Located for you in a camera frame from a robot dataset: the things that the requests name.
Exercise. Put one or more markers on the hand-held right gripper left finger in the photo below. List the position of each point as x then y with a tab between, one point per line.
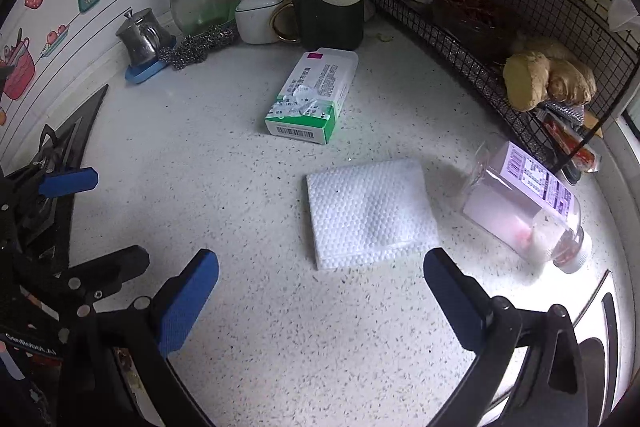
187	302

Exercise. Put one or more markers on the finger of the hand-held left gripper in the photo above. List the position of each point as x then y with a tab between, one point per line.
67	182
110	267

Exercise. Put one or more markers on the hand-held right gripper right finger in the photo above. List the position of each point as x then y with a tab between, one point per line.
452	302

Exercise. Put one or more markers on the white paper towel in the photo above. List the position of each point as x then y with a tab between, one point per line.
370	212

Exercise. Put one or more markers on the black gas stove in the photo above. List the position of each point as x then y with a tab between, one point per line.
60	142

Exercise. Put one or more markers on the pink liquid bottle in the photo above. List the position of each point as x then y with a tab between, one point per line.
520	202

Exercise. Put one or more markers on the blue coaster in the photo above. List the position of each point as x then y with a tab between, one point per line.
147	72

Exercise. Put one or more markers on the stainless steel sink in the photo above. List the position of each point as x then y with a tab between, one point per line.
597	357

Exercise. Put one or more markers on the small steel teapot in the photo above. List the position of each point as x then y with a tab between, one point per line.
142	37

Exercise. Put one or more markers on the steel wool scrubber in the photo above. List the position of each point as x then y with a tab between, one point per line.
195	49

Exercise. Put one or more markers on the seasoning packets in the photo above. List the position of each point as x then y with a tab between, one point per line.
570	132

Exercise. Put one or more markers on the ginger root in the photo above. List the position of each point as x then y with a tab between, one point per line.
545	77

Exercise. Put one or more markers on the green white medicine box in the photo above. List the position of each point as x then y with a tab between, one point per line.
315	92

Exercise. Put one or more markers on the white lidded jar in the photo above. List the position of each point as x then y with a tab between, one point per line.
257	19

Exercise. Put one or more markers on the dried red chilies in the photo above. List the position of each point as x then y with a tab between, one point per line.
470	9

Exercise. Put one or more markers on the dark utensil mug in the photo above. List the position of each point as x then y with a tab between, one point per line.
330	27

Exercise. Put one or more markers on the kitchen cartoon wall sticker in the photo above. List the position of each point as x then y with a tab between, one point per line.
30	57

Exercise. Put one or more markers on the window frame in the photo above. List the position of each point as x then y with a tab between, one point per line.
631	127

